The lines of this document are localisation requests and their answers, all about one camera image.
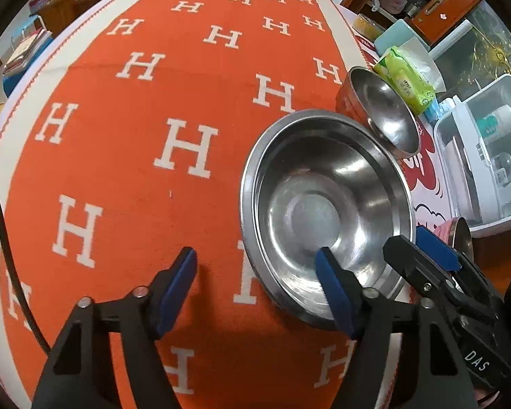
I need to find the person's right hand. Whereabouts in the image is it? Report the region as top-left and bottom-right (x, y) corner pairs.
(475, 389), (499, 408)

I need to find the white cosmetic storage box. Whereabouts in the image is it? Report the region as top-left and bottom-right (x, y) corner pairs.
(433, 75), (511, 238)

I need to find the orange H-pattern table runner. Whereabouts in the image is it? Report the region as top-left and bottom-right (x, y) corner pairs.
(0, 0), (368, 408)

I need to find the wooden TV cabinet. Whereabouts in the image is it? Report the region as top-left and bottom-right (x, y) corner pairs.
(36, 0), (102, 39)

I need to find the black cable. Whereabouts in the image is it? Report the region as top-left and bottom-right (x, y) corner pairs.
(0, 170), (52, 357)

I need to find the pink steel bowl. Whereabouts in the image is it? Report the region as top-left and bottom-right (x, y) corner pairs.
(433, 217), (474, 261)

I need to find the green wet wipes pack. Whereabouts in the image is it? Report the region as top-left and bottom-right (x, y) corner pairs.
(373, 46), (436, 116)

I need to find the stack of books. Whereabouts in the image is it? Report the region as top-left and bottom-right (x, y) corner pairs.
(2, 14), (52, 75)

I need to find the small steel bowl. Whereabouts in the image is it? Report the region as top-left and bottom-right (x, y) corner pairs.
(336, 66), (421, 160)

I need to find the mint green canister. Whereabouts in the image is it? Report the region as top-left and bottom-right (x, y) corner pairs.
(374, 19), (430, 56)

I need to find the blue tissue pack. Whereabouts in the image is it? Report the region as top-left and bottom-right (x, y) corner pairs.
(423, 98), (456, 126)

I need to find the blue plastic stool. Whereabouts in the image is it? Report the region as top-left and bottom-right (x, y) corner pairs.
(2, 37), (53, 97)

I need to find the large steel bowl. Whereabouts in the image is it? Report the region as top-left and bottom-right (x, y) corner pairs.
(239, 109), (416, 331)

